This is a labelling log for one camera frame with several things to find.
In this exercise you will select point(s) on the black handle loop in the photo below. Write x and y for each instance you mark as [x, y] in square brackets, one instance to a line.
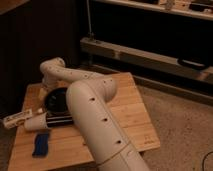
[192, 66]

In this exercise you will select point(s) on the thin metal pole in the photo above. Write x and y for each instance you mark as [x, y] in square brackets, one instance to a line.
[91, 34]

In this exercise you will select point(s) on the wooden low table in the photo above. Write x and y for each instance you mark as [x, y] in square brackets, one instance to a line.
[66, 149]

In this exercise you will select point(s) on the white paper cup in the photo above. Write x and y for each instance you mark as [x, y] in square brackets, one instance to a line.
[36, 123]

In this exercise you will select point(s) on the black striped box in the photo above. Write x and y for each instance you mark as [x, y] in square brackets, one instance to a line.
[58, 121]

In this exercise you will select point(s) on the wooden shelf with items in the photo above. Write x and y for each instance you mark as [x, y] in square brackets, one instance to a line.
[199, 9]

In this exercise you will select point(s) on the blue sponge cloth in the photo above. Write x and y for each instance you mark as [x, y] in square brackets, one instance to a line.
[41, 147]

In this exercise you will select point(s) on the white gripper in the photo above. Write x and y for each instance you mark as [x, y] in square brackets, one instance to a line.
[49, 82]

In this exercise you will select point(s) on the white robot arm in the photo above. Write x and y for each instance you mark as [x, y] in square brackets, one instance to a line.
[86, 97]

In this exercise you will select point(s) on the dark ceramic bowl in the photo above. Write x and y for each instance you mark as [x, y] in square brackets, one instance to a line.
[55, 102]

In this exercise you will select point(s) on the white tube with label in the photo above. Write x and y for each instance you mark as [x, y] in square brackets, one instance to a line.
[19, 118]

